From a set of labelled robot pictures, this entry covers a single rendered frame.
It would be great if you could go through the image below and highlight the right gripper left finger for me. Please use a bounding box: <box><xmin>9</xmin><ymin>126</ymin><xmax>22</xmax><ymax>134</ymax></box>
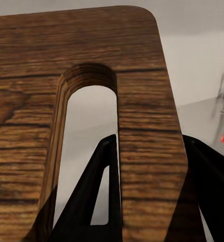
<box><xmin>47</xmin><ymin>134</ymin><xmax>123</xmax><ymax>242</ymax></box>

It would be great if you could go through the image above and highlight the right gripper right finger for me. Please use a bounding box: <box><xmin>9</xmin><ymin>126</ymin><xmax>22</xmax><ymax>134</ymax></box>
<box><xmin>183</xmin><ymin>135</ymin><xmax>224</xmax><ymax>242</ymax></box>

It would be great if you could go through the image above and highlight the cutting board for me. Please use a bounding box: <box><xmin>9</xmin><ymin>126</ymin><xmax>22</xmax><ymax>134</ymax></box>
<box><xmin>0</xmin><ymin>6</ymin><xmax>206</xmax><ymax>242</ymax></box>

